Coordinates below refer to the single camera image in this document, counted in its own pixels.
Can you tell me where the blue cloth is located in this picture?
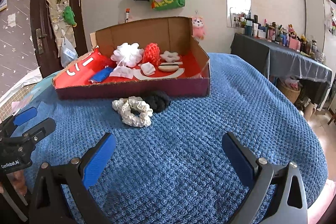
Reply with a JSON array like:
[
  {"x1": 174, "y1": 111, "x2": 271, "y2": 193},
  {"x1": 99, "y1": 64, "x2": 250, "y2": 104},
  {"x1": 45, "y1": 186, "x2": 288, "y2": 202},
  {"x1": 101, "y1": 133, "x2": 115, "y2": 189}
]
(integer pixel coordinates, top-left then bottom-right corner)
[{"x1": 89, "y1": 67, "x2": 113, "y2": 83}]

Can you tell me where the cream crochet scrunchie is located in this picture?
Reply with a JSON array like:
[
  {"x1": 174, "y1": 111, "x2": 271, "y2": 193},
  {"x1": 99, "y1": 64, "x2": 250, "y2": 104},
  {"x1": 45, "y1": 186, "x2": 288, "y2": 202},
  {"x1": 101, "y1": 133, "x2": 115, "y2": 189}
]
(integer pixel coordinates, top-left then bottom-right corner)
[{"x1": 112, "y1": 96, "x2": 153, "y2": 128}]

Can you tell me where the white mesh bath pouf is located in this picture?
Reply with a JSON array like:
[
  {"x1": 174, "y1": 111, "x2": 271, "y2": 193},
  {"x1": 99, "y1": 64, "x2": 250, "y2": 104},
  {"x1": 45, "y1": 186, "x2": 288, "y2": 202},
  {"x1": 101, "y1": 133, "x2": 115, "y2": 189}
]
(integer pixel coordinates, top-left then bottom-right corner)
[{"x1": 110, "y1": 43, "x2": 144, "y2": 68}]

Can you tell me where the black fluffy scrunchie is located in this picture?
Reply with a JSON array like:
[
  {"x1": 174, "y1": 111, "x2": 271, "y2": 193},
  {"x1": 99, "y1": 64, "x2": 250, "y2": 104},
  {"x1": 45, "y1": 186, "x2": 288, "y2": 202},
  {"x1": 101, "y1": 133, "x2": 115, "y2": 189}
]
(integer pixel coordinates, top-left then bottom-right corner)
[{"x1": 141, "y1": 90, "x2": 171, "y2": 113}]

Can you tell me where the white cotton pad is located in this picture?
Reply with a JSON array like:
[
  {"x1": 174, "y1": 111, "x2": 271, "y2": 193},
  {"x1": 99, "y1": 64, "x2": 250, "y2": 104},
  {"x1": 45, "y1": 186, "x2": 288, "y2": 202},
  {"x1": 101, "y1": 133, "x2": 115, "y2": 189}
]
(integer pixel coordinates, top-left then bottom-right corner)
[{"x1": 140, "y1": 62, "x2": 155, "y2": 76}]

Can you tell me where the red foam net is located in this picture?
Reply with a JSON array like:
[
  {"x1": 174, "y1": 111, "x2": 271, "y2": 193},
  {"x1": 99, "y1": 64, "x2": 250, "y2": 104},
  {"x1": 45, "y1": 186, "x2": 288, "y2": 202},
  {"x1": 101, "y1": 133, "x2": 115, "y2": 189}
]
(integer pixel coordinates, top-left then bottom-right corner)
[{"x1": 142, "y1": 43, "x2": 160, "y2": 66}]

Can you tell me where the round beige powder puff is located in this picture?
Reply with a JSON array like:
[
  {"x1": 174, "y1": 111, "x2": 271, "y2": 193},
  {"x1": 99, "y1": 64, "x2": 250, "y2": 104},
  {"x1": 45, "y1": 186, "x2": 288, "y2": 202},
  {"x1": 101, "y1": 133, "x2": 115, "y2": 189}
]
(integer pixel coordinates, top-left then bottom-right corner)
[{"x1": 158, "y1": 63, "x2": 179, "y2": 72}]

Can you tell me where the white fuzzy star clip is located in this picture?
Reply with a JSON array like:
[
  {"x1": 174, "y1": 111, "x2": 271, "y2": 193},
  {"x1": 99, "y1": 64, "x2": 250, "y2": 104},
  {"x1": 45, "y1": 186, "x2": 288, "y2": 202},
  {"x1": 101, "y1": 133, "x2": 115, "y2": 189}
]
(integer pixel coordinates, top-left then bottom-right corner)
[{"x1": 160, "y1": 51, "x2": 181, "y2": 63}]

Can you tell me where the person's left hand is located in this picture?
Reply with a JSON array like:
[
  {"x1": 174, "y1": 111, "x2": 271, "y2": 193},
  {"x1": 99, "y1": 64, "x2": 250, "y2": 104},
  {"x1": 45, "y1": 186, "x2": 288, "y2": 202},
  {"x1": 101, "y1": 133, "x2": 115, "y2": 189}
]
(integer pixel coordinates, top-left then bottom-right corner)
[{"x1": 6, "y1": 170, "x2": 27, "y2": 196}]

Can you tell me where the plastic bag on door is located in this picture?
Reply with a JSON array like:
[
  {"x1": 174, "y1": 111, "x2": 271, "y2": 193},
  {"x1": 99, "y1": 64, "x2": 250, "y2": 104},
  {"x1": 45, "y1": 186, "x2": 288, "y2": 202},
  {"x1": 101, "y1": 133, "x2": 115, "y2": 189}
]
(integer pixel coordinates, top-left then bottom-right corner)
[{"x1": 60, "y1": 37, "x2": 78, "y2": 68}]

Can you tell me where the wicker basket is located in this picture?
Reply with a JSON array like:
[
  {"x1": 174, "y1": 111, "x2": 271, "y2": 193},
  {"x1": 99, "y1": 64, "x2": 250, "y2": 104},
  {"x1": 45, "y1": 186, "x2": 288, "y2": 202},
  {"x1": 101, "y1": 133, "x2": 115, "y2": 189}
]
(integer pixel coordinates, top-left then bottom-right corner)
[{"x1": 276, "y1": 77, "x2": 301, "y2": 104}]

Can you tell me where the blue knitted blanket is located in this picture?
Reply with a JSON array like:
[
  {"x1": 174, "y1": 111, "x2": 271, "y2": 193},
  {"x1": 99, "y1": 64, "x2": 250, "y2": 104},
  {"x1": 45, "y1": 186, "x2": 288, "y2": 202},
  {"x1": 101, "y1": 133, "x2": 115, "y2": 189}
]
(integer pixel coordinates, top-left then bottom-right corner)
[{"x1": 15, "y1": 53, "x2": 328, "y2": 223}]

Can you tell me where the dark covered side table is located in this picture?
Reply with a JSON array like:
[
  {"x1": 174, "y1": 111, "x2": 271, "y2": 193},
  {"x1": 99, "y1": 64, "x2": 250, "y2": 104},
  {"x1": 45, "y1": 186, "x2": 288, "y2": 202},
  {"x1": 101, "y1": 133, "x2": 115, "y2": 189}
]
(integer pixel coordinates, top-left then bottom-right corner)
[{"x1": 231, "y1": 34, "x2": 333, "y2": 108}]

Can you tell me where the green plush toy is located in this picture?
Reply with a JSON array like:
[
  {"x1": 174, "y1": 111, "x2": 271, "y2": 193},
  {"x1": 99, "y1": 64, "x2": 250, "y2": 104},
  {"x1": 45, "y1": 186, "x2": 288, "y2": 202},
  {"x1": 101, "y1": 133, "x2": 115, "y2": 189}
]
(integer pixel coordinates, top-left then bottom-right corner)
[{"x1": 63, "y1": 6, "x2": 77, "y2": 27}]

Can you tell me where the beige hanging door organizer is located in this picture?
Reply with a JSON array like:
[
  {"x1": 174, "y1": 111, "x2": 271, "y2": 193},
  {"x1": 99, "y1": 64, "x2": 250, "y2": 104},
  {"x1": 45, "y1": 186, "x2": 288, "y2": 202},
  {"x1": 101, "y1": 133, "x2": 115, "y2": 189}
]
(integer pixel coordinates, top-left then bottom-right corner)
[{"x1": 46, "y1": 0, "x2": 76, "y2": 50}]

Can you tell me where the red cardboard box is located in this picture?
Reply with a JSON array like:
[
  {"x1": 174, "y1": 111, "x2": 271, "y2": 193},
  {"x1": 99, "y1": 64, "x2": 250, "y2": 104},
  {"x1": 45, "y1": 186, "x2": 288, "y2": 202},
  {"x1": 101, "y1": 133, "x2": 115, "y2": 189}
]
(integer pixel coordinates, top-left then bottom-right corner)
[{"x1": 52, "y1": 17, "x2": 210, "y2": 99}]

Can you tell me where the dark brown door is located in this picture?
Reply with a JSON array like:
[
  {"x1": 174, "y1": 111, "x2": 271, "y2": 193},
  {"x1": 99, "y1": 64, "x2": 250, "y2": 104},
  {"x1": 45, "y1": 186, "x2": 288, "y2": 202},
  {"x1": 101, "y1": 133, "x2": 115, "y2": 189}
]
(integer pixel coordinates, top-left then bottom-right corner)
[{"x1": 30, "y1": 0, "x2": 88, "y2": 78}]

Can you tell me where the orange white stick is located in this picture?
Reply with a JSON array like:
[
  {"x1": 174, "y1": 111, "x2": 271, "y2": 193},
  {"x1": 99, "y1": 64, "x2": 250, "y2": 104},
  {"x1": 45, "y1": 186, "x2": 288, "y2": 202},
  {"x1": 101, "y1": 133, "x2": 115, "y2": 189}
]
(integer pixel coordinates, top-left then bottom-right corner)
[{"x1": 125, "y1": 8, "x2": 130, "y2": 23}]

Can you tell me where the pink plush toy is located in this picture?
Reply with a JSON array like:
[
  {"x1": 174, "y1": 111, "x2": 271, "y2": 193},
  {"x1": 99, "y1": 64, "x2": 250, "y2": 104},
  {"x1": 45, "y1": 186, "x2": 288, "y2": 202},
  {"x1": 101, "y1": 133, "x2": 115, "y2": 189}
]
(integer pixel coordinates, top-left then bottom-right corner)
[{"x1": 192, "y1": 17, "x2": 205, "y2": 40}]

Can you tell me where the white wardrobe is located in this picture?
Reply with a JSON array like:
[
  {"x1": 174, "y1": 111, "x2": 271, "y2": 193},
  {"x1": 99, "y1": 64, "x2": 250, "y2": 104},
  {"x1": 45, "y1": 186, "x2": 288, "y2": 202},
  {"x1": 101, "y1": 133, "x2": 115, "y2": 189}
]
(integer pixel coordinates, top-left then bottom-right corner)
[{"x1": 305, "y1": 0, "x2": 335, "y2": 68}]

